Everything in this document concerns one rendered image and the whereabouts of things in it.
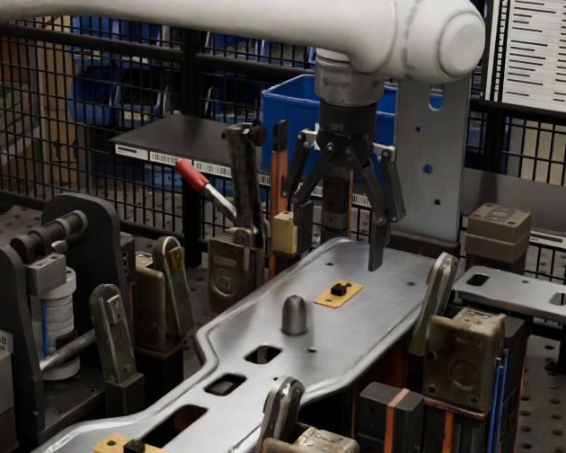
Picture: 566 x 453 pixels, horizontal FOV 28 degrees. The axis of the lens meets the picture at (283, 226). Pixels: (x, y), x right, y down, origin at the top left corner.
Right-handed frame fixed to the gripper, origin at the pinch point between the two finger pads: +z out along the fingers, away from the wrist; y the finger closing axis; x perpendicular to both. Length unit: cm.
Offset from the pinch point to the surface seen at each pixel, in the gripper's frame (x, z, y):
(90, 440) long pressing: -47.2, 7.6, -5.4
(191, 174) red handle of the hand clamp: -1.1, -5.6, -23.3
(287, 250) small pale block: 6.1, 5.5, -11.2
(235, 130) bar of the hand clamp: -2.1, -13.8, -15.6
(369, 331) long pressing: -8.0, 7.2, 8.8
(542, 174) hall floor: 366, 106, -72
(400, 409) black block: -22.1, 8.3, 19.4
